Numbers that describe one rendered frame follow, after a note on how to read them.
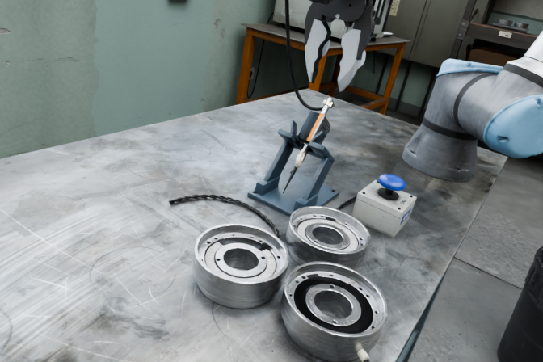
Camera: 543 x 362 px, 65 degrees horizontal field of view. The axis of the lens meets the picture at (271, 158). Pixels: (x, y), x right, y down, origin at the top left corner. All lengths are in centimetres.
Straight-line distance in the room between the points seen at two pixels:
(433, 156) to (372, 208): 30
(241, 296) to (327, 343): 10
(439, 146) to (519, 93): 20
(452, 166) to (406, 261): 36
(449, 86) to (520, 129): 18
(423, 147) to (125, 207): 60
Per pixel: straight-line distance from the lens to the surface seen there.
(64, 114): 219
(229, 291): 45
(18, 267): 53
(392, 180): 65
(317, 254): 51
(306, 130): 65
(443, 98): 90
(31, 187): 67
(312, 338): 43
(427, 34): 429
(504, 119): 78
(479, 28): 383
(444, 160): 92
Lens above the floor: 113
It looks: 24 degrees down
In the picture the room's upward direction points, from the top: 11 degrees clockwise
